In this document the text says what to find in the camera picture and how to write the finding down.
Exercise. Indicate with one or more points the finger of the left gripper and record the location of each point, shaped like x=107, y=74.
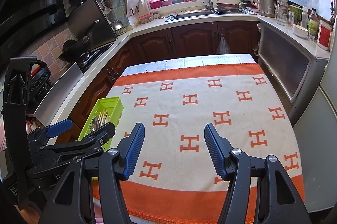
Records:
x=58, y=128
x=90, y=145

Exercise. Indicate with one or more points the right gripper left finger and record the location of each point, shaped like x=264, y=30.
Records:
x=71, y=200

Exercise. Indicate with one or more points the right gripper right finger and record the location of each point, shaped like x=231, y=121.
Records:
x=278, y=200

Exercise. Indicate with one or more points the large steel spoon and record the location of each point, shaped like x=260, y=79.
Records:
x=95, y=124

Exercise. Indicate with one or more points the pale chopstick orange end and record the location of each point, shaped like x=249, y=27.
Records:
x=100, y=118

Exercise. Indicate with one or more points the brown wooden chopstick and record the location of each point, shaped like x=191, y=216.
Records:
x=105, y=119

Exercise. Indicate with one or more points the green plastic utensil tray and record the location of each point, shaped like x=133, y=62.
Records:
x=113, y=106

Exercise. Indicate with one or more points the black round appliance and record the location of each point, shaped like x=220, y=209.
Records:
x=40, y=85

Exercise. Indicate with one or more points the black wok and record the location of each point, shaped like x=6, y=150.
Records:
x=72, y=50

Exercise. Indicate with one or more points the orange white H-pattern cloth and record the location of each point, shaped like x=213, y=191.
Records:
x=174, y=180

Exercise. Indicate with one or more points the white plastic bag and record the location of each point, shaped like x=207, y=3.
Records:
x=223, y=47

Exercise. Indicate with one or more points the red label canister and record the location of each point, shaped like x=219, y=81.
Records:
x=324, y=35

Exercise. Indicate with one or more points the white bowl on counter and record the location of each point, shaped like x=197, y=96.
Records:
x=300, y=31

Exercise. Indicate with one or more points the glass jar on counter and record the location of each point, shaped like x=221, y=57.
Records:
x=281, y=12

